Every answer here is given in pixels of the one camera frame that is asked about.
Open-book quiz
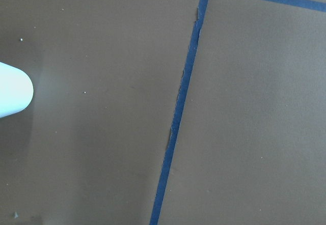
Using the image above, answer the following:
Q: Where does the light blue cup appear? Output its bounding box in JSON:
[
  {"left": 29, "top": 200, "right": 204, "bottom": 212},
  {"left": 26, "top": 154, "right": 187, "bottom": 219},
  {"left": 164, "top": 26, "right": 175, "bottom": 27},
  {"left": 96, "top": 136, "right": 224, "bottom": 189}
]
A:
[{"left": 1, "top": 62, "right": 34, "bottom": 118}]

